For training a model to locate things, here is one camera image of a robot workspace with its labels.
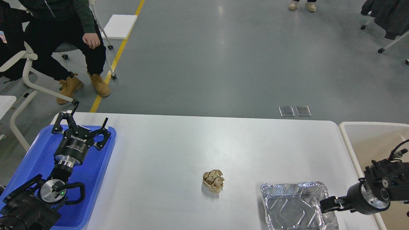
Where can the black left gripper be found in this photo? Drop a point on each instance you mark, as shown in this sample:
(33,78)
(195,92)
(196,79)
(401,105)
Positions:
(73,145)

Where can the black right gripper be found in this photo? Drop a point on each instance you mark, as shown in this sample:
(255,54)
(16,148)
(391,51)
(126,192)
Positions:
(358,199)

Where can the aluminium foil tray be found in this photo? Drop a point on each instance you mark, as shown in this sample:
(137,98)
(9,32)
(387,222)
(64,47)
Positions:
(296,207)

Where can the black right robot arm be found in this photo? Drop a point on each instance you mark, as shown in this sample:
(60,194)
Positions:
(384,181)

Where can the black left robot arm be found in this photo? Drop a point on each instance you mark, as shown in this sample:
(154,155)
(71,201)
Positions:
(56,184)

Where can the blue plastic tray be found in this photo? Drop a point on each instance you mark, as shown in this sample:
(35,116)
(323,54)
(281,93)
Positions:
(40,160)

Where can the beige plastic bin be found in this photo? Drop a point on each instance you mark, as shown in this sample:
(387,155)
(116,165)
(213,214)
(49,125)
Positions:
(379,154)

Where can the white table at left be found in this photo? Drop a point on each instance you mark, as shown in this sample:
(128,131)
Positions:
(6,102)

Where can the right floor plate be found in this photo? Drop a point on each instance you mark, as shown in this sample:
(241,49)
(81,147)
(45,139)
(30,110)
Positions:
(303,111)

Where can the floor plate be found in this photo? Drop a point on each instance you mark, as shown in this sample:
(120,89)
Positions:
(286,111)
(303,111)

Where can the left floor plate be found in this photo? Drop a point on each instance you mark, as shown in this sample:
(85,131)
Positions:
(286,111)

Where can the seated person in green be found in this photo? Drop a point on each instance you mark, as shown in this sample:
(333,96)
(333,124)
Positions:
(44,26)

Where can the white foam board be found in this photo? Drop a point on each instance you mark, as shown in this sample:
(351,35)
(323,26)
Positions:
(120,26)

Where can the crumpled brown paper ball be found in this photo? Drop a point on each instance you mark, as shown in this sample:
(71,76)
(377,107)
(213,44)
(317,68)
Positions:
(214,180)

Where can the chair with dark jacket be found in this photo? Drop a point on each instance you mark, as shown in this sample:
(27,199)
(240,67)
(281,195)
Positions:
(391,15)

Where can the white chair frame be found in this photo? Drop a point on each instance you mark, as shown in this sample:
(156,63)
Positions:
(32,88)

